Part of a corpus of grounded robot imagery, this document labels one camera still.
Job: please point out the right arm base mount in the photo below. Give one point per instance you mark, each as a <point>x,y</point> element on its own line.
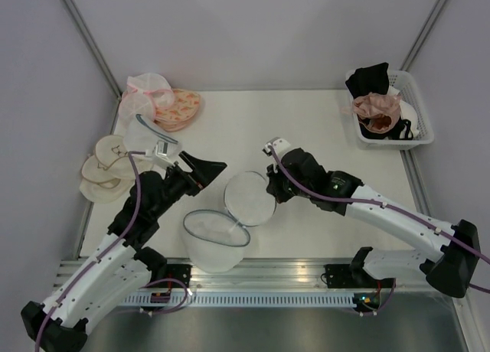
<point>340,276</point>

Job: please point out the white bra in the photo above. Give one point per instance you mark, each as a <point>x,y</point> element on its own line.
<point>408,115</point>

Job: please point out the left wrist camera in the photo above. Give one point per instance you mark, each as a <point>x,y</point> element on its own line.
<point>164,154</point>

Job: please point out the beige laundry bag top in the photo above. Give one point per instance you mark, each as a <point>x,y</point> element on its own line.
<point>110,149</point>

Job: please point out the black bra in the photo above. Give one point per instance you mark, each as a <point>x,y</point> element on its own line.
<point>373,79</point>

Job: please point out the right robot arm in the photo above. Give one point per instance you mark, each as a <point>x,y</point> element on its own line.
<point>442,254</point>

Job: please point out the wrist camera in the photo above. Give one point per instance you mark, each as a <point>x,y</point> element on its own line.
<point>278,145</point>
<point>164,154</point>

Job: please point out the white mesh bag blue trim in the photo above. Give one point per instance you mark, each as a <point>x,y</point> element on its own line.
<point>142,134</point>

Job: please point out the beige laundry bag middle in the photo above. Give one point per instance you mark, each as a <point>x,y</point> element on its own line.
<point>97,173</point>

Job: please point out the white plastic basket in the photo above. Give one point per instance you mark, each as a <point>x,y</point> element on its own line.
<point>410,93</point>

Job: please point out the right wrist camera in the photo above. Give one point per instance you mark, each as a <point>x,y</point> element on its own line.
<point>278,145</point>

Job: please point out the white slotted cable duct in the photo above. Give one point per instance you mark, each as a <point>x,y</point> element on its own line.
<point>244,299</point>

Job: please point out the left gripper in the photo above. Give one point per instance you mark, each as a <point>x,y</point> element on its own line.
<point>209,170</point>

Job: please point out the beige laundry bag bottom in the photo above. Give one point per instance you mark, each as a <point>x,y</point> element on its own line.
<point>104,193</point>

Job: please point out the right aluminium frame post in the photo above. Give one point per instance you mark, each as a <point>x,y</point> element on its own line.
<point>424,33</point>

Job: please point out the pink trimmed mesh bag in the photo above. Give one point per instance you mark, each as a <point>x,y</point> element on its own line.
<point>135,103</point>

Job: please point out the pink mesh bag top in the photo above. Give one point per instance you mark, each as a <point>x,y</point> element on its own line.
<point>148,83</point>

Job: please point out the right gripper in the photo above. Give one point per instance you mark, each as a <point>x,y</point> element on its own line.
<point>273,186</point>

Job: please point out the pink satin bra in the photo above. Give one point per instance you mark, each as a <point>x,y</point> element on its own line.
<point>377,113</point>

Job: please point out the left aluminium frame post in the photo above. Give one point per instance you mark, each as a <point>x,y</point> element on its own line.
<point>81,26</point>

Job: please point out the orange patterned laundry bag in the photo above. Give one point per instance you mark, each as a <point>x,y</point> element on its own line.
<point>180,114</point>

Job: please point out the beige laundry bag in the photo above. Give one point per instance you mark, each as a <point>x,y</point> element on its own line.
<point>104,193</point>
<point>110,149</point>
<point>97,173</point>

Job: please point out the aluminium frame post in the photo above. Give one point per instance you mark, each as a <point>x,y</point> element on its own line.
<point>424,33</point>
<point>81,26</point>

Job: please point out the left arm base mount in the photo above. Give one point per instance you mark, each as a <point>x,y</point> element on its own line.
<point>171,276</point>

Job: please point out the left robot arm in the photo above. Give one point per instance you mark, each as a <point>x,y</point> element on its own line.
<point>121,264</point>

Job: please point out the white mesh bag blue zipper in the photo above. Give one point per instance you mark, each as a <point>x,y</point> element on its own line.
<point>215,240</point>

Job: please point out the aluminium rail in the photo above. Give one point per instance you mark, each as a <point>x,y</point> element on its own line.
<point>256,274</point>

